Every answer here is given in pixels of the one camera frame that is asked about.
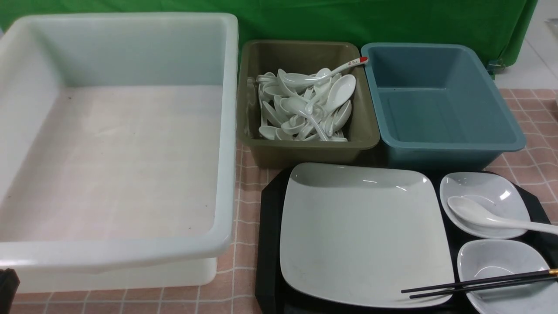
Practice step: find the large white square plate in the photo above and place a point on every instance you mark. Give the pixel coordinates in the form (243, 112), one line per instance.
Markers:
(362, 235)

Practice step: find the white ceramic soup spoon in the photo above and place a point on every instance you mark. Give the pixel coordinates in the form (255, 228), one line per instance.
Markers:
(474, 213)

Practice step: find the small white bowl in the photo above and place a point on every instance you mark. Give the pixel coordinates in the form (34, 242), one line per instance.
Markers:
(490, 258)
(493, 192)

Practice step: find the black chopstick gold tip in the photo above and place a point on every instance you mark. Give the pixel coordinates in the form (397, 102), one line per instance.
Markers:
(520, 276)

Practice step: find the pile of white spoons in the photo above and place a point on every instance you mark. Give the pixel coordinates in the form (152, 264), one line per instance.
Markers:
(278, 123)

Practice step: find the white spoon right top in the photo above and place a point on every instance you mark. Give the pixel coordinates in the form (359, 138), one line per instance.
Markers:
(336, 96)

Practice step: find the blue plastic bin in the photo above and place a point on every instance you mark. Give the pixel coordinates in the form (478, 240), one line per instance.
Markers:
(437, 107)

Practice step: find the large white plastic tub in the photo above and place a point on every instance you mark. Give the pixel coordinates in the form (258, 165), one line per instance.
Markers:
(117, 149)

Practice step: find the pink checkered tablecloth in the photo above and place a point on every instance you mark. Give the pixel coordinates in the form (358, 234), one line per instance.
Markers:
(232, 291)

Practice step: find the black object bottom left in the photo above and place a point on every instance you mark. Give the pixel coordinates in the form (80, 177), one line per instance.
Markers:
(9, 283)

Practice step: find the white spoon red handle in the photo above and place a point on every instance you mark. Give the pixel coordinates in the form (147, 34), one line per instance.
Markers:
(302, 80)

